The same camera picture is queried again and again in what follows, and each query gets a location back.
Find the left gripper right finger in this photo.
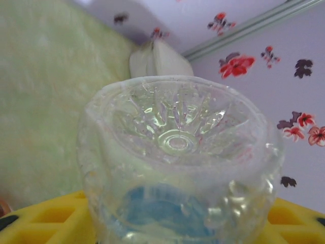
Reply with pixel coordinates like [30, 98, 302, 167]
[264, 197, 325, 244]

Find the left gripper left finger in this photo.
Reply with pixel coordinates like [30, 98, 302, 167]
[0, 191, 99, 244]

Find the clear bottle with blue label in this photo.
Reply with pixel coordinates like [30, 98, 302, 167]
[76, 75, 285, 244]

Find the white lidded plastic container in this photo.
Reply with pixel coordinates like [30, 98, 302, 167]
[128, 40, 195, 78]

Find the aluminium corner post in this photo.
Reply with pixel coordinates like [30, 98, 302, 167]
[181, 0, 325, 60]

